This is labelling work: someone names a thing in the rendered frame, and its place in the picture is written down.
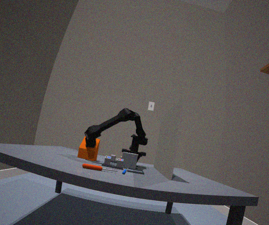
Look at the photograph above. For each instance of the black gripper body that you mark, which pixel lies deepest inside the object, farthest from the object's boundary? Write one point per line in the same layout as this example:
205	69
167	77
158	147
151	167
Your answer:
134	147

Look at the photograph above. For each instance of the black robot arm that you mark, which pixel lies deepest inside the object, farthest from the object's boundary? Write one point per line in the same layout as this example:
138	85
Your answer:
94	131

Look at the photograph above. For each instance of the orange-handled screwdriver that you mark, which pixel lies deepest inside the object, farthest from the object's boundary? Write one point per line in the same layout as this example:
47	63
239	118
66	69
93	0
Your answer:
94	167

